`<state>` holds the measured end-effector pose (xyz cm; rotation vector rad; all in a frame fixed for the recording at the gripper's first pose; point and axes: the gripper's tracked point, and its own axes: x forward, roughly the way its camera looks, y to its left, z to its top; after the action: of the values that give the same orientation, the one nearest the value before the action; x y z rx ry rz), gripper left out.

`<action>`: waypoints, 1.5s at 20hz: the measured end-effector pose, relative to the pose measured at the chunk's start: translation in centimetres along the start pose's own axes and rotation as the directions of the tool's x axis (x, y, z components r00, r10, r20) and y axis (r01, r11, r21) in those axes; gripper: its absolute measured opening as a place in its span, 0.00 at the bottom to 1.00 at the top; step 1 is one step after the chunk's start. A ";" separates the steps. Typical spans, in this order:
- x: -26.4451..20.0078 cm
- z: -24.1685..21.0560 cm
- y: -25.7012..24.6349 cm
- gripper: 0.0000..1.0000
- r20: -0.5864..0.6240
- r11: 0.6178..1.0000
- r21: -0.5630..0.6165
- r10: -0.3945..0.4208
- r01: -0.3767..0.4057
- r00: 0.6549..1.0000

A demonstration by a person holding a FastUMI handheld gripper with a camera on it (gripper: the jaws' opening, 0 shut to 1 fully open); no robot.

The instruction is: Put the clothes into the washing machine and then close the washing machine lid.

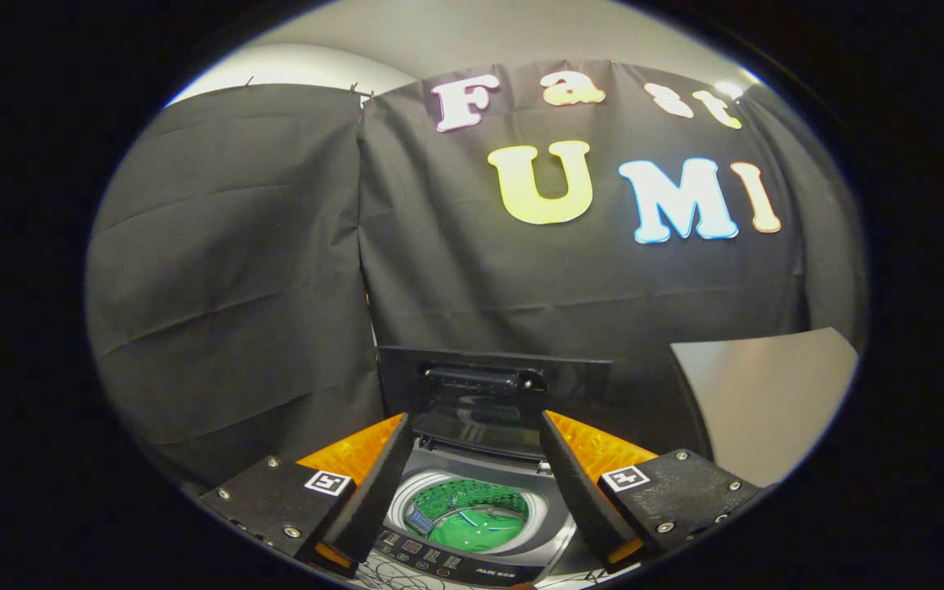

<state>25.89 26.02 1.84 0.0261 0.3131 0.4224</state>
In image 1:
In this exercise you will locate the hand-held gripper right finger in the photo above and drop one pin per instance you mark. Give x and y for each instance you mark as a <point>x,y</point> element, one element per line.
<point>574,492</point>

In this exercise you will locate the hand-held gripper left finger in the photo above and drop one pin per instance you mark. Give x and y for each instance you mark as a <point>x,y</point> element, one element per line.
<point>374,492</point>

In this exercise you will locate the grey washing machine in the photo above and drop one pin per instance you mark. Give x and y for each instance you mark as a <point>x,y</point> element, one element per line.
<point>546,524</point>

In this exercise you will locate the green polo shirt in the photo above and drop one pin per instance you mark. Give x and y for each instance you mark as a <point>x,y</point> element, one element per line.
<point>480,528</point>

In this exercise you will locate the beige cabinet with dark top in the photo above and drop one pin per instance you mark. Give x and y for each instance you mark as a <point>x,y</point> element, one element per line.
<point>767,410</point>

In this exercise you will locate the black backdrop cloth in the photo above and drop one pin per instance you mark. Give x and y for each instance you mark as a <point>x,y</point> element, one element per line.
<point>234,287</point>

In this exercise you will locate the ceiling light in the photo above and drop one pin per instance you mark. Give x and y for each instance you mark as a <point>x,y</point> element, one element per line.
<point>730,88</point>

